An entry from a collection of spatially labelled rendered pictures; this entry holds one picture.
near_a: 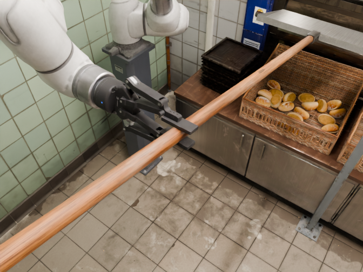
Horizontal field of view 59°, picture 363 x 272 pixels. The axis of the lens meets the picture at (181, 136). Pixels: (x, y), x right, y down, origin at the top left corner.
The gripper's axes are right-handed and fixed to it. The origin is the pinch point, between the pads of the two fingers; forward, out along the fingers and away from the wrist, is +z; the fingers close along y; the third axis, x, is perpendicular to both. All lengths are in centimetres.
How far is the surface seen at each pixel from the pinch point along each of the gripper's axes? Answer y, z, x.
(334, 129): 53, 25, -131
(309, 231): 121, 40, -121
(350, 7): -5, 4, -153
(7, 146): 89, -122, -25
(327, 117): 51, 18, -138
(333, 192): 77, 39, -111
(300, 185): 91, 22, -120
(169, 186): 128, -54, -97
